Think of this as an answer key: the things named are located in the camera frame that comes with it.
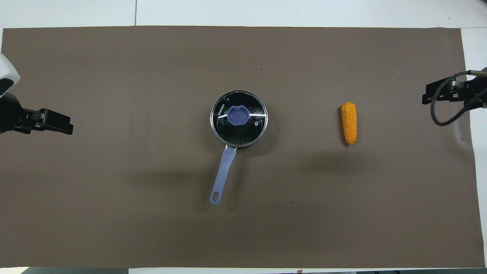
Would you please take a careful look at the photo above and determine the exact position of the glass lid with blue knob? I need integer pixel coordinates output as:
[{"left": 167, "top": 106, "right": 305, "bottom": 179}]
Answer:
[{"left": 210, "top": 91, "right": 268, "bottom": 147}]

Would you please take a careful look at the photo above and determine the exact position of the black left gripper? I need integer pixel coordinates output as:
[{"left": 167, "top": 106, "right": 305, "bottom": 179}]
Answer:
[{"left": 16, "top": 109, "right": 74, "bottom": 135}]

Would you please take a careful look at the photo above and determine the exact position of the orange corn cob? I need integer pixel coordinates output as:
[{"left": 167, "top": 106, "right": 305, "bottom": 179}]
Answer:
[{"left": 341, "top": 102, "right": 358, "bottom": 145}]

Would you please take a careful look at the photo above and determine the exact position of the brown table mat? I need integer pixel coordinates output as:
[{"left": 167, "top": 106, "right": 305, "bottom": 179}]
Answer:
[{"left": 0, "top": 25, "right": 481, "bottom": 269}]

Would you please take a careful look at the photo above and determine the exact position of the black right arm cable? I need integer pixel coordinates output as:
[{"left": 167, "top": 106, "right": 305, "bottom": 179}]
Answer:
[{"left": 430, "top": 70, "right": 487, "bottom": 126}]

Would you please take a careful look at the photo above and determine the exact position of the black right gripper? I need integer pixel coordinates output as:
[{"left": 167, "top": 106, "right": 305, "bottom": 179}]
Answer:
[{"left": 421, "top": 74, "right": 481, "bottom": 105}]

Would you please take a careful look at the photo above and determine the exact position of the dark pot with purple handle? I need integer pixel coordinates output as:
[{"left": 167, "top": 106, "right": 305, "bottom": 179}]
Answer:
[{"left": 210, "top": 90, "right": 269, "bottom": 206}]

